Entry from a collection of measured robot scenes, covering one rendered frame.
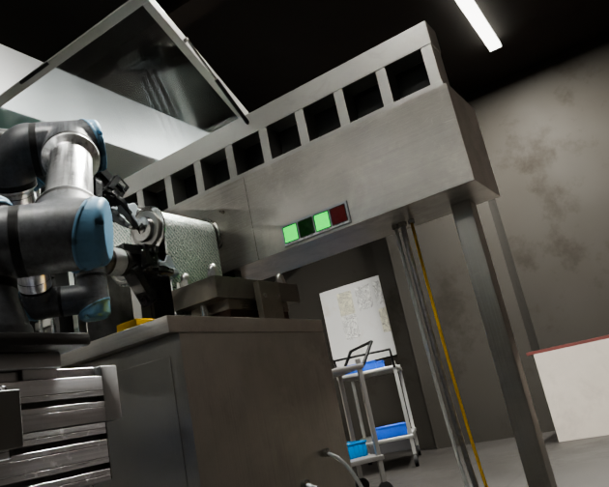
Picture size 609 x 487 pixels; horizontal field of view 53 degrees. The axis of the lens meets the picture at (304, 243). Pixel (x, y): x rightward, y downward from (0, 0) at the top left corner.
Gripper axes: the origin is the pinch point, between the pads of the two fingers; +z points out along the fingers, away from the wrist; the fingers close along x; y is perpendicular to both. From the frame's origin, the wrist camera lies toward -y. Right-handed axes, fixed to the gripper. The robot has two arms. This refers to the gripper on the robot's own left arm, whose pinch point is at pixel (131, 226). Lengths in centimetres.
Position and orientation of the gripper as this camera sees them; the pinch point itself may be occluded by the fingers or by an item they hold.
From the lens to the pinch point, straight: 190.3
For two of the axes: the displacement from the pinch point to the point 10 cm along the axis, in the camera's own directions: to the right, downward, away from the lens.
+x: -8.2, 3.1, 4.9
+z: 5.4, 6.9, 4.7
